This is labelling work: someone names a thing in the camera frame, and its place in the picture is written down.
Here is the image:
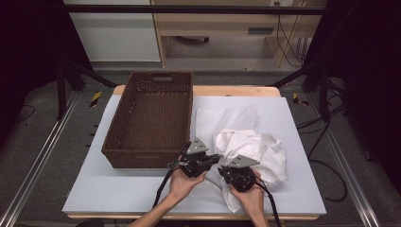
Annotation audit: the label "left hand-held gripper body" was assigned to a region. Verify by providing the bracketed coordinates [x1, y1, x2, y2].
[168, 136, 209, 179]

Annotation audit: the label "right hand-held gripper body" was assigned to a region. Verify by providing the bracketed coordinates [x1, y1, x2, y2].
[218, 154, 261, 193]

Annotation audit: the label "white shirt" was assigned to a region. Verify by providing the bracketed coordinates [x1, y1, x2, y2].
[214, 128, 288, 214]

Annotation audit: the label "white mesh laundry bag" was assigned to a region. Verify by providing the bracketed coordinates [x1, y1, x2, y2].
[188, 105, 259, 206]

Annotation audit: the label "brown wicker basket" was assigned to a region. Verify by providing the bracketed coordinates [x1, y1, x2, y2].
[100, 71, 194, 169]

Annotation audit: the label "person's left hand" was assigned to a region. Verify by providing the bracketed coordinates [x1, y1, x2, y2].
[168, 169, 207, 202]

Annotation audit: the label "person's right hand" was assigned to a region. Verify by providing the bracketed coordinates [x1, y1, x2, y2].
[230, 169, 266, 218]

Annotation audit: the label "wooden table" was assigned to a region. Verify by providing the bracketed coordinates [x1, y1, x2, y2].
[66, 84, 320, 221]

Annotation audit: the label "yellow black tape strip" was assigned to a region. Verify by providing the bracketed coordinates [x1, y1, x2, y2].
[90, 90, 103, 108]
[291, 92, 310, 107]

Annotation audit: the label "black metal stand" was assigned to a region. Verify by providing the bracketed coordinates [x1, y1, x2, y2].
[268, 60, 332, 122]
[56, 60, 117, 121]

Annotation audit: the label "light wooden desk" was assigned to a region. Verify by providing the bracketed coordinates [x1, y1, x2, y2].
[150, 0, 329, 68]

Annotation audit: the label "white cabinet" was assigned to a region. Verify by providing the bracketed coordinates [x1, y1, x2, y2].
[62, 0, 162, 63]

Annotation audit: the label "black curtain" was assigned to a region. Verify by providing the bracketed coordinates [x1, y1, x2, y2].
[0, 0, 93, 143]
[304, 0, 401, 190]

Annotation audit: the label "left hand-held gripper cable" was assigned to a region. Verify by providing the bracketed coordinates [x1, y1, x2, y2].
[152, 148, 190, 209]

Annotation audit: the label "black floor cables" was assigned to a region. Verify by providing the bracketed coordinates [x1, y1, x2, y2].
[296, 103, 349, 202]

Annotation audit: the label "aluminium floor rail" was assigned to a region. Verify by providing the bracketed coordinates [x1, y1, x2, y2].
[306, 91, 382, 227]
[0, 91, 79, 227]

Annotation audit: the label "black wall cables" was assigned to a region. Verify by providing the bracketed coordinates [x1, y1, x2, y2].
[275, 2, 311, 67]

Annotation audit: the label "black horizontal frame bar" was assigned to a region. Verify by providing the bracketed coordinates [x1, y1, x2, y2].
[62, 4, 327, 16]

